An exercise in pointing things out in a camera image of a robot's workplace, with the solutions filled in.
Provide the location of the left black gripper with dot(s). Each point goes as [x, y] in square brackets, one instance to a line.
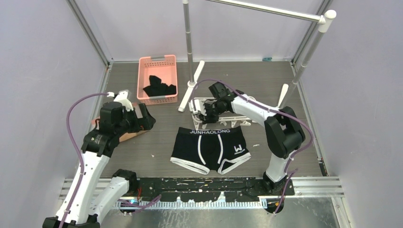
[146, 123]

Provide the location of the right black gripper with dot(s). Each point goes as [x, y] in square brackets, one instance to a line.
[206, 117]

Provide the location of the white clip hanger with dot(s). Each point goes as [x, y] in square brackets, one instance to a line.
[225, 120]

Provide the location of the black boxer briefs white trim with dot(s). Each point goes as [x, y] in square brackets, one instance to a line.
[202, 151]

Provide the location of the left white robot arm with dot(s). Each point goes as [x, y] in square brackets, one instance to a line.
[80, 208]

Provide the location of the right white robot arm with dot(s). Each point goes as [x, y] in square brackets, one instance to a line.
[283, 132]

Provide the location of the pink checked cloth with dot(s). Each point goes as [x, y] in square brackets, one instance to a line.
[129, 135]

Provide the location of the black garment in basket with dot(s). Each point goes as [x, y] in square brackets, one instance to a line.
[157, 88]

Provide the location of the pink plastic basket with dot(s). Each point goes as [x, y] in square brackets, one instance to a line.
[162, 67]

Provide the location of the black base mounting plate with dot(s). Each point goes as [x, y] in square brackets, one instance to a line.
[238, 189]

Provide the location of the silver clothes rack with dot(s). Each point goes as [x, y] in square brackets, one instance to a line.
[235, 30]

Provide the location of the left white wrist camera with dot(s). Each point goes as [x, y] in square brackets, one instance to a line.
[123, 98]

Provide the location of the aluminium frame post left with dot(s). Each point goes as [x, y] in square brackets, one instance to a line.
[88, 23]

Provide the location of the aluminium frame post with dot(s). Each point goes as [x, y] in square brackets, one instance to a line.
[323, 7]
[88, 23]

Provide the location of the aluminium frame post right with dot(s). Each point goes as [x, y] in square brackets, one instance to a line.
[323, 7]

